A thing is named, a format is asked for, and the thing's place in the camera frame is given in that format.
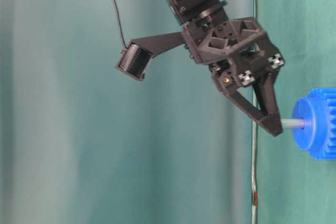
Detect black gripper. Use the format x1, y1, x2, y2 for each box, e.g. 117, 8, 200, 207
181, 17, 284, 136

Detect grey metal shaft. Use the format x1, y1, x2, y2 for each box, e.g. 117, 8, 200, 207
281, 119, 305, 129

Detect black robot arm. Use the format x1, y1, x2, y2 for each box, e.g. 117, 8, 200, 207
167, 0, 285, 136

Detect blue plastic gear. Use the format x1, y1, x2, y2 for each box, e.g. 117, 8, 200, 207
292, 88, 335, 160

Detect green table mat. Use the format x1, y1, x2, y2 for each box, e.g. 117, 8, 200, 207
257, 0, 335, 223

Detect green backdrop curtain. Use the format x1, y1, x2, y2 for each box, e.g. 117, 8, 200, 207
1, 0, 251, 223

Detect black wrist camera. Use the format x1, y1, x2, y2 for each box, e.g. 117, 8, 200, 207
115, 32, 185, 81

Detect thin black cable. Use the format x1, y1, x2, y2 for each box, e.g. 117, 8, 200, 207
102, 0, 128, 50

